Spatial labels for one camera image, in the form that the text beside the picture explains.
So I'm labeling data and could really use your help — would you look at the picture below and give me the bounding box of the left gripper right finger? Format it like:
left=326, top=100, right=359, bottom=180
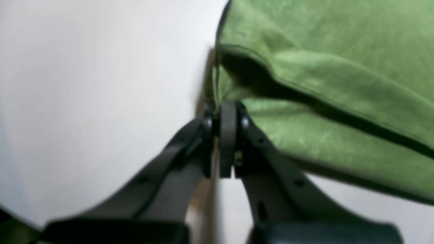
left=220, top=101, right=403, bottom=244

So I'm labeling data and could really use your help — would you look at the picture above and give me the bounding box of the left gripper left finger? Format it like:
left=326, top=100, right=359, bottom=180
left=39, top=105, right=214, bottom=244

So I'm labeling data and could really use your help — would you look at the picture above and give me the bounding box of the green t-shirt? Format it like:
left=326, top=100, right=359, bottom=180
left=213, top=0, right=433, bottom=205

